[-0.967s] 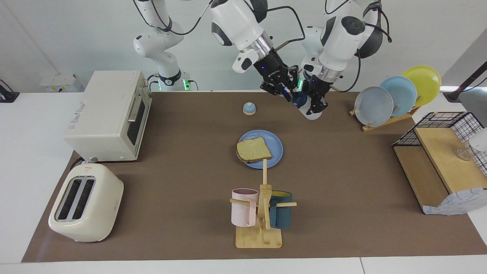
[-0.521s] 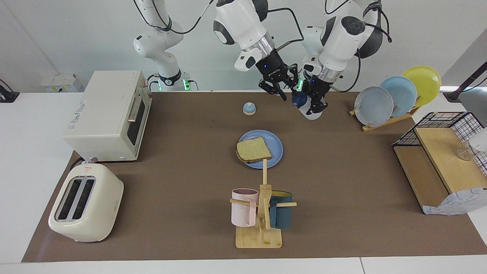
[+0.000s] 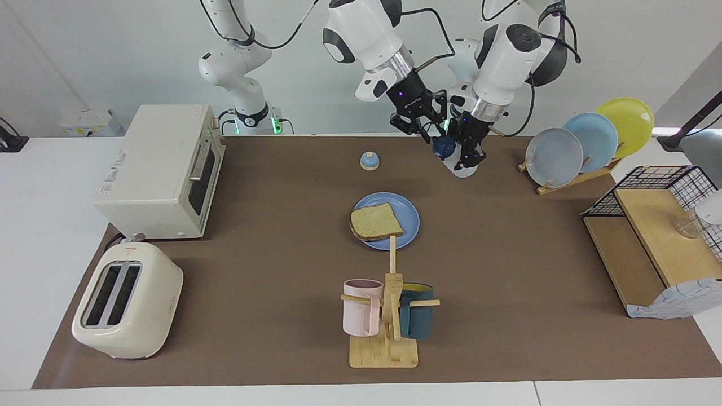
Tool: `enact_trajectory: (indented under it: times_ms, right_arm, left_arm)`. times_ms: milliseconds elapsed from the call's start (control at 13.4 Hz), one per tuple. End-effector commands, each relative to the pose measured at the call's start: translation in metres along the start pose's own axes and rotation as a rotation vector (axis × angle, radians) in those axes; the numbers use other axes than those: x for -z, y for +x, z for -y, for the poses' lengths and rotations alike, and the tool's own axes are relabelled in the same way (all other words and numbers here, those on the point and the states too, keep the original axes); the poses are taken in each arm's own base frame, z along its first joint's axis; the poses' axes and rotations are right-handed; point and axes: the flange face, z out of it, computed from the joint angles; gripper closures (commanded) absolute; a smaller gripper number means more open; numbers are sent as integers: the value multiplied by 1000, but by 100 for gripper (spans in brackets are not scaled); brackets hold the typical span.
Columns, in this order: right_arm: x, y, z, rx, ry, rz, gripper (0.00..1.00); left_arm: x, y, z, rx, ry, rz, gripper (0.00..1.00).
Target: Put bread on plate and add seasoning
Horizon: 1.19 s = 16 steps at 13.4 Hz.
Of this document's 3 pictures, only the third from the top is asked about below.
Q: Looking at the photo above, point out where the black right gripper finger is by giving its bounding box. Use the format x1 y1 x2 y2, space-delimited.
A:
389 112 430 144
426 89 450 137

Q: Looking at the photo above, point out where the squeeze bottle with navy cap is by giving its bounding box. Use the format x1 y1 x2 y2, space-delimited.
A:
433 135 479 179

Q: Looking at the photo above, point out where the slice of brown bread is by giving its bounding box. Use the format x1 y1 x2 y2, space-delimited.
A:
349 203 404 242

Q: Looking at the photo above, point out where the grey plate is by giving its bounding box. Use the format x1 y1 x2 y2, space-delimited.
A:
525 127 584 188

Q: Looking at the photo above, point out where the light blue plate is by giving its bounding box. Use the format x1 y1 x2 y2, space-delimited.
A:
563 113 619 173

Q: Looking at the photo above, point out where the yellow plate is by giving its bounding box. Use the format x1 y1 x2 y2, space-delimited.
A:
595 97 655 160

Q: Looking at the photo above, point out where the wooden dish rack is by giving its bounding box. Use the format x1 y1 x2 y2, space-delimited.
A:
518 141 624 196

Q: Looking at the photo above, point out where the dark green mug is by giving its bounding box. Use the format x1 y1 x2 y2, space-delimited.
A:
399 283 434 340

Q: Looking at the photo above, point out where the wooden shelf unit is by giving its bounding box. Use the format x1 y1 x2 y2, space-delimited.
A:
581 165 722 319

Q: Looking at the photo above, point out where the pink mug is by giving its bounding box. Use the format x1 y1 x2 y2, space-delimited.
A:
343 279 384 337

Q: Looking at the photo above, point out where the wooden mug tree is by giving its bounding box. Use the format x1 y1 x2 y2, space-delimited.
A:
340 236 441 369

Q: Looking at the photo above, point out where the brown table mat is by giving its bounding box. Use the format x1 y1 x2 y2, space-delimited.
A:
32 134 722 390

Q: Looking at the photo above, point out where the clear glass cup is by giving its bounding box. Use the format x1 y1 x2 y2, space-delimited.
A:
675 216 705 240

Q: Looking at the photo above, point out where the white rounded object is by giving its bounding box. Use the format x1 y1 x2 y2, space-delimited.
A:
694 189 722 226

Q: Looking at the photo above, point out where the marble patterned cloth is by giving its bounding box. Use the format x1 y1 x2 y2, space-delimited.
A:
626 276 722 320

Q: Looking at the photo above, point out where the white toaster oven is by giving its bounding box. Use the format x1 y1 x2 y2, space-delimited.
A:
93 104 226 240

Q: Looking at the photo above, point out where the cream two-slot toaster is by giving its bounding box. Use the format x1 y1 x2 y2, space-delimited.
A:
72 240 184 360

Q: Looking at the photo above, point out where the black table clamp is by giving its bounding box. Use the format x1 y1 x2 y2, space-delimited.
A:
0 117 30 153

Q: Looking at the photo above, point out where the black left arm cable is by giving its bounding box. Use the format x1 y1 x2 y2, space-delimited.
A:
479 0 582 139

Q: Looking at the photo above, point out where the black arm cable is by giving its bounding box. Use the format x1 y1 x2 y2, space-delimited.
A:
200 0 457 64
479 0 582 139

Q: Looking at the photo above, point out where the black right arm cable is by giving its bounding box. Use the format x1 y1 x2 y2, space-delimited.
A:
200 0 457 64

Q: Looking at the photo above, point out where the black camera stand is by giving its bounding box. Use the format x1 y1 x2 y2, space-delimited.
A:
657 90 722 152

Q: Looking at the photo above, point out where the black wire basket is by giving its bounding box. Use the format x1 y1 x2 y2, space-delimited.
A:
581 165 722 261

